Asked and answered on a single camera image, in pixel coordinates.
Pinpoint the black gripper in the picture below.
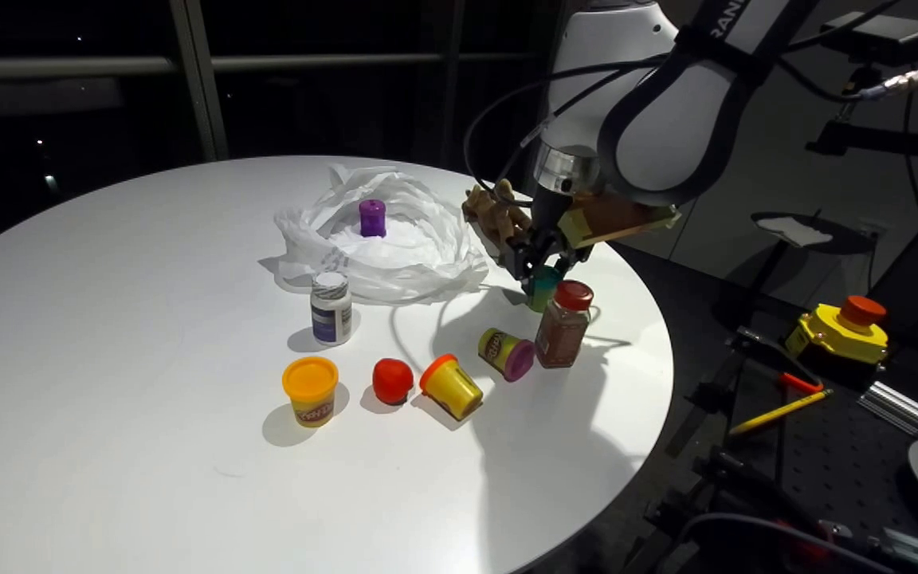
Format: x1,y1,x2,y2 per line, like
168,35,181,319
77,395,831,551
524,187,589,285

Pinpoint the teal lid green tub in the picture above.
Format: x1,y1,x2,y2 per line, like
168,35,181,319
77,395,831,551
526,269,561,314

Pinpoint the brown jar orange lid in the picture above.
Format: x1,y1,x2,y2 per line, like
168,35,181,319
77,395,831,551
535,281,595,370

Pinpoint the pink lid yellow tub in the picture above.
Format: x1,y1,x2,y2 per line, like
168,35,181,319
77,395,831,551
477,328,535,384

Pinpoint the orange lid yellow tub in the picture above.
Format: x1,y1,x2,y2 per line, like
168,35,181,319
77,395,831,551
420,353,485,422

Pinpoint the purple play-doh tub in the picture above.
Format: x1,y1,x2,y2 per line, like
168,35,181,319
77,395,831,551
360,198,386,237

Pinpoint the white pill bottle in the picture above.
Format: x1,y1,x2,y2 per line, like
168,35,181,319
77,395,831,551
309,270,350,346

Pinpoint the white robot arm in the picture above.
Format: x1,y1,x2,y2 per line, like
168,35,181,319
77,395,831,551
511,0,817,285

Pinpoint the white plastic bag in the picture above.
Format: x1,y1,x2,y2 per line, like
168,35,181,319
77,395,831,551
269,163,493,307

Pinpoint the brown plush toy animal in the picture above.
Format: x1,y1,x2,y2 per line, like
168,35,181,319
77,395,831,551
461,179,533,257

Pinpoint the red ball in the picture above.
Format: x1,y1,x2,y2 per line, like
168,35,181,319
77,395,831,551
374,356,414,406

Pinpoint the yellow pencil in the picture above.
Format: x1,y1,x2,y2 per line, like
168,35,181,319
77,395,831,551
726,390,831,437

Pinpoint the yellow emergency stop button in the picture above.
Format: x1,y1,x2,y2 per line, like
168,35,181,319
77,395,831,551
785,295,890,368

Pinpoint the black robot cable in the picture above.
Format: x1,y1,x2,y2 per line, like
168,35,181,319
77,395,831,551
459,59,685,184

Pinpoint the horizontal window rail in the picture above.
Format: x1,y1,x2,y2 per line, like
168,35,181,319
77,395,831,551
0,50,533,81

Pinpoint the black camera on mount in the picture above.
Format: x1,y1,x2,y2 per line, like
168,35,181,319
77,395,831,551
821,13,918,66

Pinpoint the window frame post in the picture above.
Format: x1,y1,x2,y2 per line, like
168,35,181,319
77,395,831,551
168,0,228,161

